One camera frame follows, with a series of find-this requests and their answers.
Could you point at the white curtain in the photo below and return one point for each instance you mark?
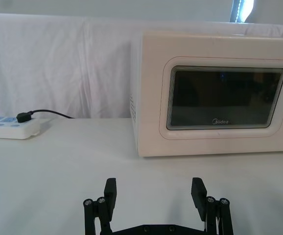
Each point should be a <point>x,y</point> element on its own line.
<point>58,66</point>

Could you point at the cream microwave oven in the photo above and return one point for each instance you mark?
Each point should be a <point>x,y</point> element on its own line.
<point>217,95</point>

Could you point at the white table cloth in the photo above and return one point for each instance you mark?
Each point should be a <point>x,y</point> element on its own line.
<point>58,176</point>

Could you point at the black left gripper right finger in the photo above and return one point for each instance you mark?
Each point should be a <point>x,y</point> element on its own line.
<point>200,195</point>

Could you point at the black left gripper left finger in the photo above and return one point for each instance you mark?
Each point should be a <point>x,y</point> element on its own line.
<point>109,195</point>

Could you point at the white power strip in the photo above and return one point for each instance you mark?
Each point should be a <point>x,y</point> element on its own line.
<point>9,127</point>

